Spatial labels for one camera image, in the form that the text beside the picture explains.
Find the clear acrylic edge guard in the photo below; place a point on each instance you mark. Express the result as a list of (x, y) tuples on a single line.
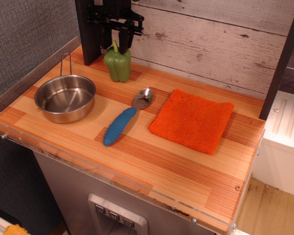
[(202, 188)]

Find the dark left wooden post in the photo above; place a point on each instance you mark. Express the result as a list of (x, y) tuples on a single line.
[(90, 44)]

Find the dark right wooden post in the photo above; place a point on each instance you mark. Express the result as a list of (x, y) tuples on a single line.
[(278, 75)]

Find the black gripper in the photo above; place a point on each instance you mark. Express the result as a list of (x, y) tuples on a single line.
[(115, 15)]

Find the stainless steel pot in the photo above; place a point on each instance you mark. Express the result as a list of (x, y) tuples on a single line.
[(68, 97)]

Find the blue-handled metal spoon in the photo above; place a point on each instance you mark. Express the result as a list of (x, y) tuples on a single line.
[(141, 100)]

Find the white plastic bin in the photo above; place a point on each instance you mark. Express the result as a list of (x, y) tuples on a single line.
[(274, 162)]

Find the dark wooden post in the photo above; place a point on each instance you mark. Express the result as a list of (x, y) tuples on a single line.
[(278, 75), (90, 44)]

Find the silver dispenser panel with buttons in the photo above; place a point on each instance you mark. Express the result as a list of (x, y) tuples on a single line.
[(112, 219)]

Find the green toy bell pepper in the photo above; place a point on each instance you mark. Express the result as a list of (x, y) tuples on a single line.
[(119, 65)]

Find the orange knitted cloth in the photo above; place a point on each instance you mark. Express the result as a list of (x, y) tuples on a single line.
[(192, 121)]

